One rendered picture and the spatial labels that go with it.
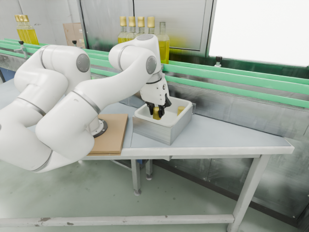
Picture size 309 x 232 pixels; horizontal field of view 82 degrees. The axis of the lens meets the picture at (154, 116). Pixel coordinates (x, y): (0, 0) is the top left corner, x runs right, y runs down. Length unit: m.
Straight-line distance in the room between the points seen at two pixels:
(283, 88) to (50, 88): 0.77
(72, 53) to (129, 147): 0.36
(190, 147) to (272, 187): 0.76
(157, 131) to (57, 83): 0.36
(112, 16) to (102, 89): 0.92
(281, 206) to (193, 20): 1.19
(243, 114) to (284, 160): 0.45
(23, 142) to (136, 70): 0.30
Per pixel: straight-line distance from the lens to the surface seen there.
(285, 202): 1.40
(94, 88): 0.44
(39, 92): 0.57
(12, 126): 0.50
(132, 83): 0.43
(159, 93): 0.60
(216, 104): 0.83
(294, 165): 1.21
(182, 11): 1.01
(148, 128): 0.68
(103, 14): 1.36
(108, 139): 0.68
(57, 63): 0.64
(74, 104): 0.43
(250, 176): 0.97
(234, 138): 0.77
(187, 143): 0.69
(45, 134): 0.43
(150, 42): 0.53
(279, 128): 0.85
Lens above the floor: 1.18
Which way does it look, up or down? 30 degrees down
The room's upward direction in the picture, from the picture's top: straight up
